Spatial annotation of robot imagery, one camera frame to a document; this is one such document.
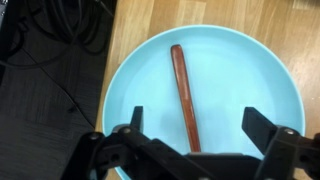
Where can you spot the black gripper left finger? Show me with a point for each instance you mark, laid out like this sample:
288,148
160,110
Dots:
138,156

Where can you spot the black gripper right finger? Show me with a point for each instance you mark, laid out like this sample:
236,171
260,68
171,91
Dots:
284,149

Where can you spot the wooden spoon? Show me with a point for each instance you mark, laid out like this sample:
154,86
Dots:
182,81

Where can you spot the light blue plate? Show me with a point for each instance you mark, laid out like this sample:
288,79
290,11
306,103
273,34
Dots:
228,71

